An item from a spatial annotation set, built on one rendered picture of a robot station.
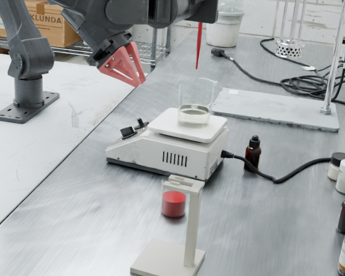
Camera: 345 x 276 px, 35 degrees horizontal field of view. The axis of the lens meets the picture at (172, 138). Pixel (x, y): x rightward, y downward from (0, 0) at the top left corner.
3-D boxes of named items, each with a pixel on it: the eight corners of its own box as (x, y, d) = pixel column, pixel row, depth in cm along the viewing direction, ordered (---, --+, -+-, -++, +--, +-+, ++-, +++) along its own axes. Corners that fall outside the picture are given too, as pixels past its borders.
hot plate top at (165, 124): (144, 130, 97) (145, 125, 97) (169, 110, 108) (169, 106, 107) (210, 144, 94) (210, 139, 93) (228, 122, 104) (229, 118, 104)
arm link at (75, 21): (110, 10, 106) (86, -17, 106) (92, 18, 102) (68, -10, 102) (93, 32, 111) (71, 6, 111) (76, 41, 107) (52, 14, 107)
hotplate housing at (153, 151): (103, 162, 102) (104, 122, 99) (132, 139, 114) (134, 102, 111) (218, 190, 95) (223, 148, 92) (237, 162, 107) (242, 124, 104)
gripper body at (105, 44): (134, 36, 110) (110, 9, 110) (111, 46, 101) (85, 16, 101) (115, 57, 113) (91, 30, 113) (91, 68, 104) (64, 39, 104)
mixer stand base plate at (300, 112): (210, 114, 131) (210, 109, 131) (221, 90, 149) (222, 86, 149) (339, 132, 126) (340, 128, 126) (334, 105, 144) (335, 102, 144)
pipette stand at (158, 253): (129, 272, 72) (134, 185, 67) (152, 241, 79) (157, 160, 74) (187, 288, 70) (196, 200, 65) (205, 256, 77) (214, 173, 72)
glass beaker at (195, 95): (180, 134, 96) (185, 87, 92) (170, 121, 101) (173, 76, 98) (218, 132, 98) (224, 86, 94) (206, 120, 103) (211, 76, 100)
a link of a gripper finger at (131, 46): (159, 68, 109) (127, 33, 109) (144, 77, 103) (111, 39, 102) (137, 89, 112) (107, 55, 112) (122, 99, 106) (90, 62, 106)
